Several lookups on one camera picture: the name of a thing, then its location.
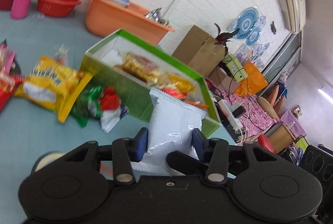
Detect pink nut snack bag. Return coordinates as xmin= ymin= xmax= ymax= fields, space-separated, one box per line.
xmin=0 ymin=39 xmax=16 ymax=74

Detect blue decorative wall plates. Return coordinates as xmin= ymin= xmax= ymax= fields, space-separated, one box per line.
xmin=227 ymin=7 xmax=272 ymax=61

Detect green cardboard box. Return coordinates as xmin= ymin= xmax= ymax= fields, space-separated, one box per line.
xmin=80 ymin=29 xmax=221 ymax=136

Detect orange snack packet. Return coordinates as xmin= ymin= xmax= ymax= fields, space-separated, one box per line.
xmin=184 ymin=100 xmax=209 ymax=110

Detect sausage snack stick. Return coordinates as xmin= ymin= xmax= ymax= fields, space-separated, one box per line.
xmin=54 ymin=45 xmax=69 ymax=66

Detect white snack packet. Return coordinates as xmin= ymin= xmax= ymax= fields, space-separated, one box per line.
xmin=131 ymin=88 xmax=207 ymax=176

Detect brown cardboard box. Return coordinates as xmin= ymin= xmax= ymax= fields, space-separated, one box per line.
xmin=172 ymin=25 xmax=226 ymax=77

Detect light green small box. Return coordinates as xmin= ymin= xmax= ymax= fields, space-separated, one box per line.
xmin=223 ymin=54 xmax=248 ymax=82

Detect red plastic basket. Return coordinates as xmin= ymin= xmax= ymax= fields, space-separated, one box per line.
xmin=37 ymin=0 xmax=81 ymax=18

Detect yellow chips bag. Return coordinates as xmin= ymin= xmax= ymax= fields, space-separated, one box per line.
xmin=14 ymin=56 xmax=93 ymax=123

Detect orange plastic basin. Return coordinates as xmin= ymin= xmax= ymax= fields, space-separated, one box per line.
xmin=85 ymin=0 xmax=175 ymax=46

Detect orange bag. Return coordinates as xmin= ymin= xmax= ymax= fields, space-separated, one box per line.
xmin=234 ymin=61 xmax=268 ymax=97

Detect red Vidal snack bag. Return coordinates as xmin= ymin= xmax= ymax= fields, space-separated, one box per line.
xmin=0 ymin=71 xmax=25 ymax=111

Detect dark purple plant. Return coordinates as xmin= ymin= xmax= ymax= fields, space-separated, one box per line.
xmin=214 ymin=23 xmax=239 ymax=54

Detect small red candy packet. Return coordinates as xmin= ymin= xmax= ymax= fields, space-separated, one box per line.
xmin=99 ymin=87 xmax=129 ymax=134

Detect red fried snack bag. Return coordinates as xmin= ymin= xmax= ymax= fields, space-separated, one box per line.
xmin=159 ymin=88 xmax=187 ymax=100

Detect white air conditioner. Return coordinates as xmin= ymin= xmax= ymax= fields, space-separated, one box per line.
xmin=278 ymin=0 xmax=306 ymax=34

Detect green candy packet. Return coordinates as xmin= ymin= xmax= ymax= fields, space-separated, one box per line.
xmin=70 ymin=86 xmax=103 ymax=128

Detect Danco Galette cookie bag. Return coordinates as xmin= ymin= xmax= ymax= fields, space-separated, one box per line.
xmin=114 ymin=52 xmax=167 ymax=86

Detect yellow transparent snack bag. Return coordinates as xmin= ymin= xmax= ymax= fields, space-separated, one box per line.
xmin=159 ymin=73 xmax=195 ymax=95

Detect white power strip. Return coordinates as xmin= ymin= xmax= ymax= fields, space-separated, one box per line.
xmin=217 ymin=99 xmax=243 ymax=131

